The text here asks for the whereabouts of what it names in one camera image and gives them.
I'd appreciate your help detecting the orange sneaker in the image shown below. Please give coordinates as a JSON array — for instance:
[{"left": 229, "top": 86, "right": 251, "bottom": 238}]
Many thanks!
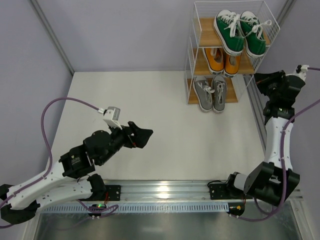
[
  {"left": 202, "top": 48, "right": 224, "bottom": 75},
  {"left": 223, "top": 54, "right": 242, "bottom": 78}
]

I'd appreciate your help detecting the grey sneaker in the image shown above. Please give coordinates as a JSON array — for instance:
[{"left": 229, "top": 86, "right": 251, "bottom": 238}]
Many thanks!
[
  {"left": 193, "top": 76, "right": 214, "bottom": 112},
  {"left": 211, "top": 75, "right": 228, "bottom": 114}
]

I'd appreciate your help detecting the green sneaker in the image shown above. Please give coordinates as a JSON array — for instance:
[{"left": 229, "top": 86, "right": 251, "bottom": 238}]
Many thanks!
[
  {"left": 239, "top": 11, "right": 272, "bottom": 58},
  {"left": 213, "top": 9, "right": 245, "bottom": 56}
]

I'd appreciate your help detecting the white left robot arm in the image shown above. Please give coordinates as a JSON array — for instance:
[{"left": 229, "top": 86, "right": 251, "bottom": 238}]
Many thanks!
[{"left": 0, "top": 121, "right": 153, "bottom": 225}]

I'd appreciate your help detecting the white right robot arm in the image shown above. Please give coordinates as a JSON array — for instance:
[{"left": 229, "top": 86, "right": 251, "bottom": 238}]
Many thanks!
[{"left": 227, "top": 65, "right": 308, "bottom": 207}]

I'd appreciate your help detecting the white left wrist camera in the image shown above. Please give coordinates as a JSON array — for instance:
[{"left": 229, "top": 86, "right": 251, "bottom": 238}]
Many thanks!
[{"left": 97, "top": 106, "right": 123, "bottom": 130}]

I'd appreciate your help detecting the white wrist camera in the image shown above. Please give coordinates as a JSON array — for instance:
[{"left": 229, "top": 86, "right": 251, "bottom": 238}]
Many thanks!
[
  {"left": 295, "top": 64, "right": 309, "bottom": 82},
  {"left": 97, "top": 106, "right": 123, "bottom": 130}
]

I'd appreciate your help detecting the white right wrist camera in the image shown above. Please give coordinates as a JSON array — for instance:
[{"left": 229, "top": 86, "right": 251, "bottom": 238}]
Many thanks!
[{"left": 295, "top": 64, "right": 309, "bottom": 82}]

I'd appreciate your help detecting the aluminium mounting rail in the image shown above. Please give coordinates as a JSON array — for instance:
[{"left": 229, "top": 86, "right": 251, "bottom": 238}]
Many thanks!
[{"left": 39, "top": 178, "right": 303, "bottom": 203}]

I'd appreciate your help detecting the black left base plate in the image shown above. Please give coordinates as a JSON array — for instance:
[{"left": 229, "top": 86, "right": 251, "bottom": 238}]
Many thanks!
[{"left": 104, "top": 184, "right": 122, "bottom": 202}]

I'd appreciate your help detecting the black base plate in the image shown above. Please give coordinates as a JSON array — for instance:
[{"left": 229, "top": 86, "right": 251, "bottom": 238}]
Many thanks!
[
  {"left": 104, "top": 184, "right": 122, "bottom": 202},
  {"left": 207, "top": 182, "right": 253, "bottom": 200}
]

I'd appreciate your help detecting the white wire shoe shelf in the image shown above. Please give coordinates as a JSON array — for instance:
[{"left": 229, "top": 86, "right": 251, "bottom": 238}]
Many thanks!
[{"left": 184, "top": 0, "right": 280, "bottom": 105}]

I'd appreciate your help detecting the slotted grey cable duct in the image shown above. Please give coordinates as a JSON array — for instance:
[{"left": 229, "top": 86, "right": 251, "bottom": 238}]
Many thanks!
[{"left": 42, "top": 202, "right": 229, "bottom": 214}]

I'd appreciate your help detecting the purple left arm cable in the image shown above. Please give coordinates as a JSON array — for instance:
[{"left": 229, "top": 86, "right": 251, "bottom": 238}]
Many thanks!
[{"left": 0, "top": 96, "right": 120, "bottom": 228}]

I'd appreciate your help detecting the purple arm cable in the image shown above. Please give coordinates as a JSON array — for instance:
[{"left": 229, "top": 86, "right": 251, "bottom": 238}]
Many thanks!
[
  {"left": 0, "top": 96, "right": 120, "bottom": 228},
  {"left": 234, "top": 65, "right": 320, "bottom": 223}
]

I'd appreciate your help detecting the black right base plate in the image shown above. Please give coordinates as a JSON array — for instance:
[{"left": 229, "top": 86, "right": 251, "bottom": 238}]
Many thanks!
[{"left": 207, "top": 182, "right": 253, "bottom": 200}]

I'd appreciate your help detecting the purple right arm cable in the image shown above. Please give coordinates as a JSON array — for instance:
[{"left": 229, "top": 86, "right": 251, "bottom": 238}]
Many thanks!
[{"left": 234, "top": 65, "right": 320, "bottom": 223}]

